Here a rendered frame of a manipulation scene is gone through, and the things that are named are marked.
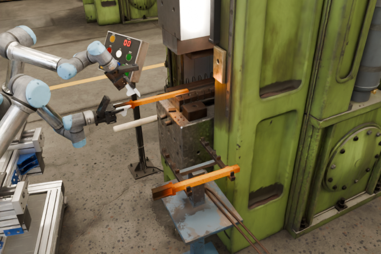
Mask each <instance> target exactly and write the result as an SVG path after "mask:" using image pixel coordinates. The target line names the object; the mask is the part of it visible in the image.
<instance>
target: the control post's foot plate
mask: <svg viewBox="0 0 381 254"><path fill-rule="evenodd" d="M146 165H147V166H153V167H154V165H153V164H152V162H151V160H150V159H149V158H148V156H147V158H146ZM128 168H129V170H130V173H131V174H132V175H133V177H134V179H135V180H137V179H140V178H143V177H147V176H149V175H153V174H155V173H158V170H157V169H156V168H152V167H146V166H145V168H144V165H143V162H142V169H141V165H140V162H136V163H133V164H129V165H128Z"/></svg>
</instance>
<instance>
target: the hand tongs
mask: <svg viewBox="0 0 381 254"><path fill-rule="evenodd" d="M208 191H209V192H211V193H212V194H213V195H214V196H215V197H216V198H217V199H218V200H219V201H220V203H221V204H222V205H223V206H224V207H225V208H226V209H227V210H228V211H229V212H230V213H231V215H232V216H233V217H234V218H235V219H236V220H237V221H238V222H239V223H240V224H241V225H242V227H243V228H244V229H245V230H246V231H247V232H248V233H249V234H250V236H251V237H253V239H254V240H255V241H256V242H257V243H258V244H259V246H260V247H261V248H262V249H263V250H264V251H265V252H266V253H267V254H270V252H269V251H268V250H267V249H266V248H265V247H264V246H263V245H262V244H261V243H260V242H259V241H258V239H257V238H256V237H255V236H254V235H253V234H252V233H251V232H250V230H249V229H247V228H246V227H245V225H244V224H243V223H242V222H241V221H240V220H239V218H238V217H237V216H236V215H235V214H234V213H233V212H232V211H231V210H230V209H229V208H228V207H227V206H226V204H225V203H224V202H223V201H222V200H221V199H220V198H219V197H218V196H217V195H216V194H215V193H214V192H213V191H212V190H211V189H209V188H208V187H207V186H206V184H205V192H206V193H207V195H208V196H209V197H210V199H211V200H212V201H213V202H214V203H215V204H216V206H217V207H218V208H219V209H220V210H221V212H222V213H223V214H224V215H225V216H226V217H227V218H228V220H229V221H230V222H231V223H232V224H233V225H234V226H235V227H236V228H237V230H238V231H239V232H240V233H241V234H242V235H243V236H244V237H245V239H246V240H247V241H248V242H249V243H250V245H251V246H252V247H253V248H254V249H255V250H256V251H257V252H258V254H262V253H261V252H260V251H259V250H258V248H257V247H256V246H255V245H254V244H253V243H252V242H251V241H250V240H249V238H248V237H247V236H246V235H245V234H244V232H243V231H242V230H241V229H240V228H239V227H238V226H237V225H236V224H235V222H234V221H233V220H232V219H231V218H230V217H229V216H228V215H227V214H226V212H225V211H224V210H223V209H222V208H221V207H220V206H219V205H218V204H217V202H216V201H215V200H214V199H213V198H212V196H211V195H210V194H209V192H208Z"/></svg>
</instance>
